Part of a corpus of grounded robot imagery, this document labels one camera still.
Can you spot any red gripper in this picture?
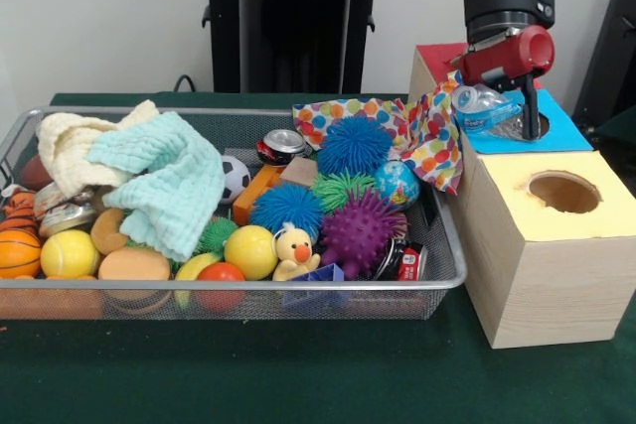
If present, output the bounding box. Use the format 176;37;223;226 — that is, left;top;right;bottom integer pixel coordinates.
456;25;556;141

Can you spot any cream yellow cloth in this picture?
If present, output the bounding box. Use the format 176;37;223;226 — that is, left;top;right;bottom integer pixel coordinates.
35;98;160;197

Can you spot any wooden box with three holes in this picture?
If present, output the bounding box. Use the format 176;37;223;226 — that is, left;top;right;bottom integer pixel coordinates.
409;42;636;349

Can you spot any yellow ball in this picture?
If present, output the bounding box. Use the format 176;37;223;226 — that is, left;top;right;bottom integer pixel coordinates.
40;228;100;278

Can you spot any black white soccer ball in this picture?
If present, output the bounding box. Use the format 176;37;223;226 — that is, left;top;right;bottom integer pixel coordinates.
221;154;252;206

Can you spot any clear bottle with blue label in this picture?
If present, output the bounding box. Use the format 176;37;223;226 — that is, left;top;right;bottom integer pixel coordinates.
450;83;528;140

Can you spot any large blue fuzzy spiky ball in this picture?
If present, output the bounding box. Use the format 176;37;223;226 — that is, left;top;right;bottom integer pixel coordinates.
316;114;394;177

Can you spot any purple spiky toy with eyes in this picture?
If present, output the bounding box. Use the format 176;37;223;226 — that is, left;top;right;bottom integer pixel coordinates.
320;190;409;280

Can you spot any orange toy basketball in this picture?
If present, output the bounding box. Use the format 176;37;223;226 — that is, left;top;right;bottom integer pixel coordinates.
0;228;42;280

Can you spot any black chair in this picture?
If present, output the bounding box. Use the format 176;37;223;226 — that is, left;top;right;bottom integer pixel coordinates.
568;0;636;130

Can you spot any shallow clear mesh bin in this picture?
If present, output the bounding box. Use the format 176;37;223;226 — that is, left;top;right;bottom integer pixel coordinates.
0;104;467;322

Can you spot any dark green side table cloth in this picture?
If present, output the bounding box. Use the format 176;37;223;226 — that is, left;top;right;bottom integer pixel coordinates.
593;105;636;145

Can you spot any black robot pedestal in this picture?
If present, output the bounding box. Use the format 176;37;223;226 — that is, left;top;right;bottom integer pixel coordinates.
191;0;401;94

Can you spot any large polka dot cloth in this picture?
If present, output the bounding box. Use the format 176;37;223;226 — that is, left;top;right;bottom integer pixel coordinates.
291;71;466;196

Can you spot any mint green muslin cloth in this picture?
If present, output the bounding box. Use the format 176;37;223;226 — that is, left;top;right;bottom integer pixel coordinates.
86;110;226;261

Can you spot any yellow plush duck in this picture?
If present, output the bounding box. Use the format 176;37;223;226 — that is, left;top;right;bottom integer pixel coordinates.
271;227;322;282

